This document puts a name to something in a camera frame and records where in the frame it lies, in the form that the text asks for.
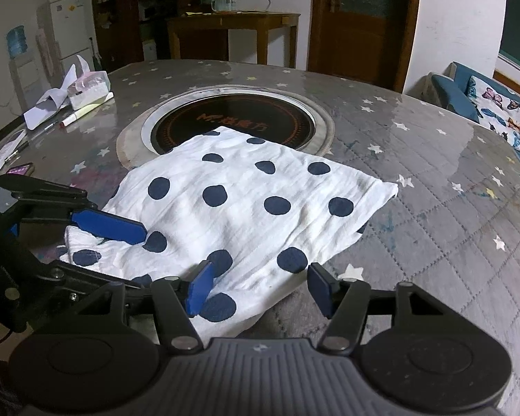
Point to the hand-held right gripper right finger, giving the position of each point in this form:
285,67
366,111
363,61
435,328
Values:
321,289

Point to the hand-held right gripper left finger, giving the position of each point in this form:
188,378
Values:
199,289

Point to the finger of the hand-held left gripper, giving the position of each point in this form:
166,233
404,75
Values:
78,278
108,226

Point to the white navy polka dot cloth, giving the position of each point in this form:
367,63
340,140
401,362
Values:
242,190

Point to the smartphone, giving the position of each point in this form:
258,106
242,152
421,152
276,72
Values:
21,168

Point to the yellow marker pen red cap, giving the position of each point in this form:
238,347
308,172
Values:
80,115

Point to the black pen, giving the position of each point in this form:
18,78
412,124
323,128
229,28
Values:
43,131

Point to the white folded paper strip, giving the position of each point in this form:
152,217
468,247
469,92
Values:
6,151

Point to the white crumpled paper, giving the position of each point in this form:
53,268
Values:
54,99

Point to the round black induction cooktop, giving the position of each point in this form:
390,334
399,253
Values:
234,121

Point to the white water dispenser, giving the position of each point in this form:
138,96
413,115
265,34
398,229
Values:
24,80

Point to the white refrigerator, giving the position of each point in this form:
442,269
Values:
69,30

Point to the dark wooden cabinet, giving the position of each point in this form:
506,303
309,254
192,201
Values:
125,13

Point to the blue sofa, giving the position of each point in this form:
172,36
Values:
448,91

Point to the wooden side table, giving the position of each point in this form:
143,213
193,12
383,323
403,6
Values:
234,19

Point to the glass jug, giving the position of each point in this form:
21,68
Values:
219,1

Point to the butterfly print pillow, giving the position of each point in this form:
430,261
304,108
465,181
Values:
507,112

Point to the brown wooden door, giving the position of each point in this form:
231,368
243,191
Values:
359,30

